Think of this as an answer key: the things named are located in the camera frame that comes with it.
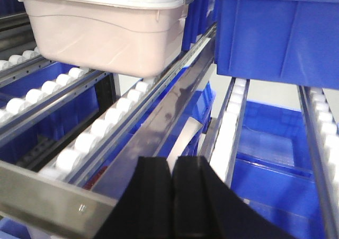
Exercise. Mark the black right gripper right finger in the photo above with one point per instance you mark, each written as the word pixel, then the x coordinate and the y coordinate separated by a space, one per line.
pixel 204 207

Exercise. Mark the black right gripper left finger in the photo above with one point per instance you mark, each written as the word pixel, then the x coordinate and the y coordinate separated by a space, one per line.
pixel 145 209

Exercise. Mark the pale pink plastic bin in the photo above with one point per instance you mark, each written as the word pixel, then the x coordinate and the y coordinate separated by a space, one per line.
pixel 130 41

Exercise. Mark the white roller track under bin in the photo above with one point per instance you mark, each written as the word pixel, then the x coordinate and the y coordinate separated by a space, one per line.
pixel 221 142

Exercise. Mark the blue bin lower right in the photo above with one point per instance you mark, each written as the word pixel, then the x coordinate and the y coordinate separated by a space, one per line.
pixel 273 171

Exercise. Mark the blue bin lower left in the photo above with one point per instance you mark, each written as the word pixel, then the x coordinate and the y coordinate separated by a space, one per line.
pixel 41 128

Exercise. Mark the large blue bin upper right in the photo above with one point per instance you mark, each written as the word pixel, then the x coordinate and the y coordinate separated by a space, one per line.
pixel 287 41

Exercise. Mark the blue bin back row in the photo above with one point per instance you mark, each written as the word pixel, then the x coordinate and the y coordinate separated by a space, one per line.
pixel 201 16

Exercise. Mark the red mesh bag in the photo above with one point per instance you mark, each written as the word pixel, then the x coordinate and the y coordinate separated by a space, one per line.
pixel 89 184

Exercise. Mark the middle white roller track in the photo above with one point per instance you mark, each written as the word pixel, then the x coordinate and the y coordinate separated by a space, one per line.
pixel 77 162

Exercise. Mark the far right roller track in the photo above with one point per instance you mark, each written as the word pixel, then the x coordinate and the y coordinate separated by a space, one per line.
pixel 322 136

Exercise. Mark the left white roller track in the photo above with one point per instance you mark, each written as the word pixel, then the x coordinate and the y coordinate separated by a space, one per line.
pixel 39 90

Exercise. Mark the steel divider rail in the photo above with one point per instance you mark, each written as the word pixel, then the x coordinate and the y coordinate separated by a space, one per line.
pixel 150 137

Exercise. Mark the stainless steel shelf front rail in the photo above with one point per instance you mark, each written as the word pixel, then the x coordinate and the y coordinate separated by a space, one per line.
pixel 52 206

